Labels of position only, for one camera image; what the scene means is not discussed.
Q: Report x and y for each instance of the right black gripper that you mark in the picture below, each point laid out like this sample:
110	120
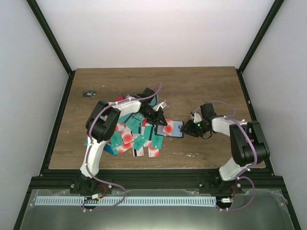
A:
190	130

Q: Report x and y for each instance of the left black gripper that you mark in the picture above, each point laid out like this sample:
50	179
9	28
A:
159	116

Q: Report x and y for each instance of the black card holder wallet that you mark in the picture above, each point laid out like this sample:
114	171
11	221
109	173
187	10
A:
176	131

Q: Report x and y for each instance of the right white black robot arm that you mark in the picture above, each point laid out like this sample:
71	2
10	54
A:
248	143

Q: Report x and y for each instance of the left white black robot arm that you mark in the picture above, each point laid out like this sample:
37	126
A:
103	120

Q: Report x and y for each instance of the white red circle card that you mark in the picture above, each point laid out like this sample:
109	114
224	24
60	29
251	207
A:
153	152
168	129

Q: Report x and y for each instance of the teal card centre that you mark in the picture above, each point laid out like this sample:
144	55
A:
134	124

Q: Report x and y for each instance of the teal VIP card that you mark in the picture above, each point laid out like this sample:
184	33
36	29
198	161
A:
157	142

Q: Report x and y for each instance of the red card black stripe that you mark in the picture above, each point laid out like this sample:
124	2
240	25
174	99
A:
120	98

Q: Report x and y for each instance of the blue card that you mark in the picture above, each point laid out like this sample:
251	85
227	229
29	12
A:
109	149

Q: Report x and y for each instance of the small black tag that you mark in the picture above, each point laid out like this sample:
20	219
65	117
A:
89	94

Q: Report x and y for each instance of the light blue slotted strip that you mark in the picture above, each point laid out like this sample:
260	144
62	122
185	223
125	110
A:
200	201

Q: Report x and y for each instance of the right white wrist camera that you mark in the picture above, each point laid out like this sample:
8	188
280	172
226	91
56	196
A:
196	118

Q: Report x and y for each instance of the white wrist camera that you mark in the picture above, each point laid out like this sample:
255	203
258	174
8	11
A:
160	106
196	118

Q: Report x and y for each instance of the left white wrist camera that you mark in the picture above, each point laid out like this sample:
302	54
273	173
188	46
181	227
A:
160	106

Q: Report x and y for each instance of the black front rail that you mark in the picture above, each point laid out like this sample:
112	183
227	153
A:
204	180

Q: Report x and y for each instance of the right black frame post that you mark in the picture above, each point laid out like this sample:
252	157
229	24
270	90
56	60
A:
260	34

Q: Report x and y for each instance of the black frame post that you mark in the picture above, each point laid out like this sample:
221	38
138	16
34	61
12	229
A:
49	34
260	34

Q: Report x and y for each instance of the left black frame post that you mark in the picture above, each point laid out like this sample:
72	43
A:
49	34

